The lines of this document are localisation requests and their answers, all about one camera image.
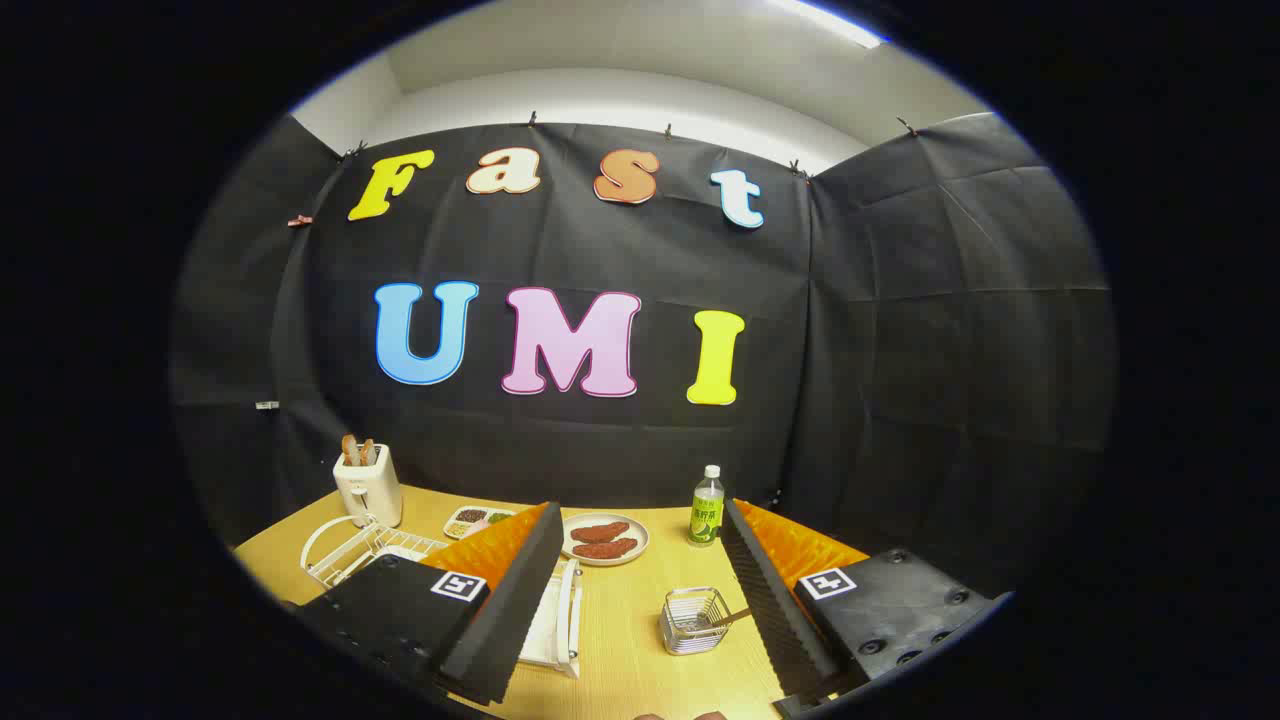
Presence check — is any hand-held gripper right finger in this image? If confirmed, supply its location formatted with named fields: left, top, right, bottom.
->
left=718, top=498, right=1011, bottom=719

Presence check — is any metal wire basket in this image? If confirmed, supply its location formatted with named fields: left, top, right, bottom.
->
left=660, top=586, right=733, bottom=657

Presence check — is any black backdrop cloth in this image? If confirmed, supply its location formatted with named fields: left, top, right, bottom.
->
left=170, top=112, right=1116, bottom=601

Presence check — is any green label drink bottle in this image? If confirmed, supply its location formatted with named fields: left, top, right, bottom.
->
left=687, top=464, right=725, bottom=547

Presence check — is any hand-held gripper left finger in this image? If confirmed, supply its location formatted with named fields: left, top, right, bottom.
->
left=285, top=500, right=566, bottom=708

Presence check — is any white dish rack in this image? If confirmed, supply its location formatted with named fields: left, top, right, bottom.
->
left=300, top=513, right=583, bottom=681

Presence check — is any white divided condiment dish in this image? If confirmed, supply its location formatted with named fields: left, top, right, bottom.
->
left=443, top=506, right=516, bottom=541

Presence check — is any white round plate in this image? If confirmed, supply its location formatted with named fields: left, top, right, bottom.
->
left=560, top=512, right=651, bottom=568

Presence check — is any white toaster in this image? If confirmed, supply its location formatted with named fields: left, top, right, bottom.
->
left=333, top=443, right=404, bottom=529

